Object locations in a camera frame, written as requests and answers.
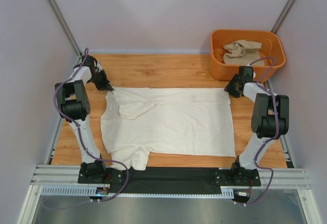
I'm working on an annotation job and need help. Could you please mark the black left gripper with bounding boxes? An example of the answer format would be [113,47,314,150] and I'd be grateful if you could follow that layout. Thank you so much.
[88,70,113,92]

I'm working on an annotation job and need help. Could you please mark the white t shirt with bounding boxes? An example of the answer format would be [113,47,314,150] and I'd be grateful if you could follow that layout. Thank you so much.
[101,87,236,170]

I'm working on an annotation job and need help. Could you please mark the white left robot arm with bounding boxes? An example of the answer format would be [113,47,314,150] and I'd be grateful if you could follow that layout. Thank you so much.
[53,54,114,184]

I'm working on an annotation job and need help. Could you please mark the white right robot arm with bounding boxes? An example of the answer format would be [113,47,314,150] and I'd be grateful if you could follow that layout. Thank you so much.
[224,66,290,185]

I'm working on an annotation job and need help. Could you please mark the beige t shirt in bin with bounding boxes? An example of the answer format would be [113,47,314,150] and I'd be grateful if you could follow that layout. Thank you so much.
[223,39,265,66]

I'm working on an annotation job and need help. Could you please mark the orange plastic bin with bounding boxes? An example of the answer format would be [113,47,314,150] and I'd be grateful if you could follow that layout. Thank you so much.
[209,29,286,82]

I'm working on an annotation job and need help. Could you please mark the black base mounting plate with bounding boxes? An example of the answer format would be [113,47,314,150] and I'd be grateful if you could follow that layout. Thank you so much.
[78,166,262,194]

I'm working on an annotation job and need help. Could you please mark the aluminium extrusion rail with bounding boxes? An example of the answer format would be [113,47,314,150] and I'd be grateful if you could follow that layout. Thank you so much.
[31,165,311,190]

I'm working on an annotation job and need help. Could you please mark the grey slotted cable duct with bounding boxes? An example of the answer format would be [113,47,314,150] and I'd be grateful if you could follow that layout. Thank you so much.
[40,185,234,200]

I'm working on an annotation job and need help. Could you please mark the right aluminium frame post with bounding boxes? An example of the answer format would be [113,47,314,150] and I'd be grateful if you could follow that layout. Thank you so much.
[271,0,297,34]

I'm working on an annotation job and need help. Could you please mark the aluminium frame post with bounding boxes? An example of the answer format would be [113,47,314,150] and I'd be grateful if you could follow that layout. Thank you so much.
[46,0,81,56]
[271,0,297,34]

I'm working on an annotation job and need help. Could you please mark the left aluminium frame post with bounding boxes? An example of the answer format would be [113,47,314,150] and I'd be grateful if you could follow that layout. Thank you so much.
[46,0,81,56]

